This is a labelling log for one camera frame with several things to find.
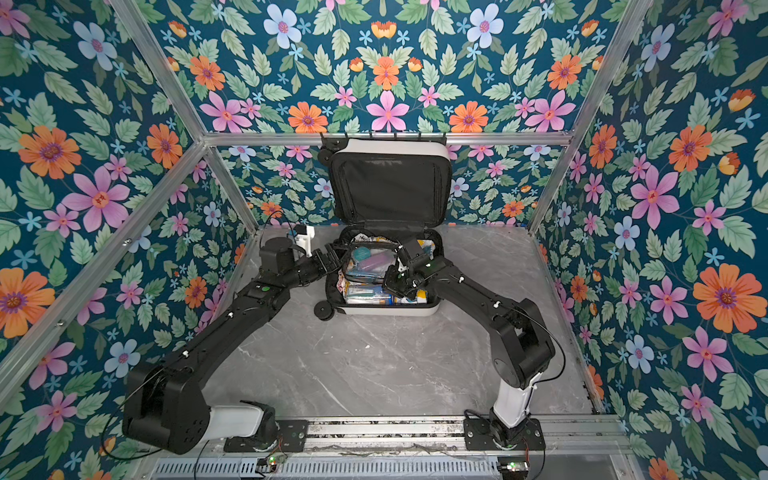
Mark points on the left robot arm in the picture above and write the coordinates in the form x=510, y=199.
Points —
x=164, y=403

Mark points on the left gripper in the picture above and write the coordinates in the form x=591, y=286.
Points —
x=325, y=267

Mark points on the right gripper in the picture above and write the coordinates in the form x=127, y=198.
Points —
x=389, y=282

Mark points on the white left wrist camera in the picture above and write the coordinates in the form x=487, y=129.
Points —
x=303, y=237

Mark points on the aluminium mounting rail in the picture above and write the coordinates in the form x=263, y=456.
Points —
x=577, y=434

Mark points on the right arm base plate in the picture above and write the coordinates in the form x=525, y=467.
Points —
x=481, y=434

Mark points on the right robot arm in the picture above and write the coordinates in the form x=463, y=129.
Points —
x=521, y=346

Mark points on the clear black toiletry bag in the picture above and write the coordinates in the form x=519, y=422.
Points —
x=369, y=265

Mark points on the white black suitcase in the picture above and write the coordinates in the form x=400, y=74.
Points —
x=393, y=188

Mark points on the yellow white patterned shirt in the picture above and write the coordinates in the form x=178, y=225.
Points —
x=343, y=283

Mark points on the white perforated cable tray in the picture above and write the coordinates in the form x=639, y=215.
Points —
x=328, y=468

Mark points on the aluminium frame cage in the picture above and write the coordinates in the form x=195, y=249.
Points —
x=87, y=132

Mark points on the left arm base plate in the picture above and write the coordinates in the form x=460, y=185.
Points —
x=287, y=436

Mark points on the clear jar blue lid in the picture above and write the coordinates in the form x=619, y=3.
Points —
x=363, y=294

